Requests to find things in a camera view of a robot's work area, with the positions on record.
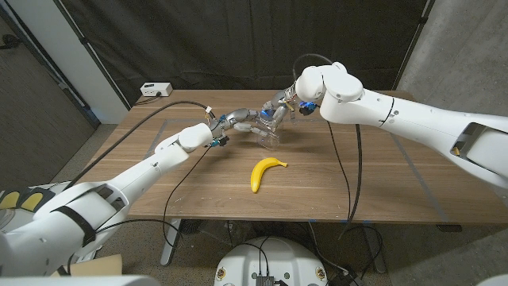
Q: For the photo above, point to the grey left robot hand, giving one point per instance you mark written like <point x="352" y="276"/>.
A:
<point x="242" y="119"/>

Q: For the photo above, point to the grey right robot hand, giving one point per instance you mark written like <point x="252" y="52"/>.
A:
<point x="279" y="107"/>

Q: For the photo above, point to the clear glass jar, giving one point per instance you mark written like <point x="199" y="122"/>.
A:
<point x="270" y="140"/>

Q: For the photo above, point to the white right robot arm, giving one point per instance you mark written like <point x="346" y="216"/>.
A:
<point x="397" y="115"/>

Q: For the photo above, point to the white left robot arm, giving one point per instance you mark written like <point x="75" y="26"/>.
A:
<point x="135" y="171"/>

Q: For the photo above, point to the yellow banana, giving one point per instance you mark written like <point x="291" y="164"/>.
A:
<point x="260" y="171"/>

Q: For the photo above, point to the black backdrop curtain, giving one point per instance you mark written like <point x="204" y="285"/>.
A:
<point x="222" y="39"/>

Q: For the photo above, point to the white power strip box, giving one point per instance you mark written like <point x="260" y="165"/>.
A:
<point x="155" y="89"/>

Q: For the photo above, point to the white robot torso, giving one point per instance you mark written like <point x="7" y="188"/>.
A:
<point x="272" y="258"/>

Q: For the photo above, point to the white table leg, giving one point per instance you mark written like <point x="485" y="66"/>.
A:
<point x="170" y="242"/>

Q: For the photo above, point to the black backdrop stand pole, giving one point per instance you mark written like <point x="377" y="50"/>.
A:
<point x="412" y="41"/>
<point x="93" y="53"/>

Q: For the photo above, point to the black power brick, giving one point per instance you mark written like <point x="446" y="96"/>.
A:
<point x="346" y="277"/>

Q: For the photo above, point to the cardboard sheet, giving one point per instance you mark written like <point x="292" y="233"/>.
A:
<point x="95" y="267"/>

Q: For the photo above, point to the yellow black padded object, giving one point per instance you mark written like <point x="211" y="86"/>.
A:
<point x="28" y="200"/>

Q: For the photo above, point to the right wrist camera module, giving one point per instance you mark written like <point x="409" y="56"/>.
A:
<point x="307" y="107"/>

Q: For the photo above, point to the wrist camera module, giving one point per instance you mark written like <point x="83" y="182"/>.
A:
<point x="307" y="107"/>
<point x="218" y="141"/>

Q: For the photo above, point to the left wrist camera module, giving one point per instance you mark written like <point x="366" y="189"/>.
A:
<point x="218" y="141"/>

